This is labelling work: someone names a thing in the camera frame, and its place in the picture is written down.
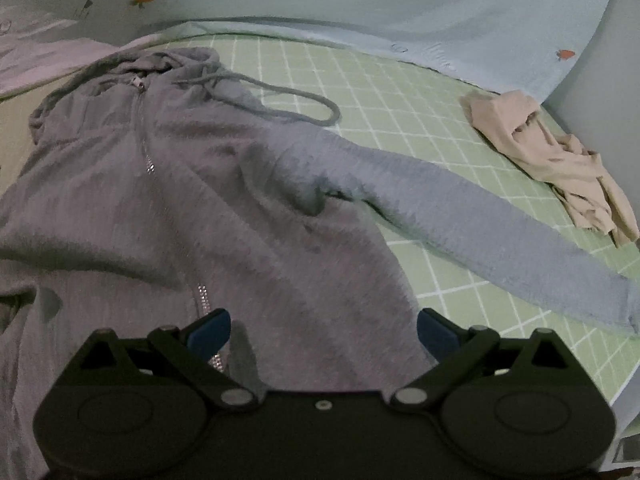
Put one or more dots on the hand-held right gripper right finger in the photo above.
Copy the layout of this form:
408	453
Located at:
434	335

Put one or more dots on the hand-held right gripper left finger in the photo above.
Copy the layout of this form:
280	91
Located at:
214	332

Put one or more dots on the green checked bed sheet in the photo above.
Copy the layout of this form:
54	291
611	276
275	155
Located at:
400	90

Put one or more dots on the beige garment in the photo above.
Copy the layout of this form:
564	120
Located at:
545	145

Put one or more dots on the grey zip hoodie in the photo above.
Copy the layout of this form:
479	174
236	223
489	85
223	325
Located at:
210	200

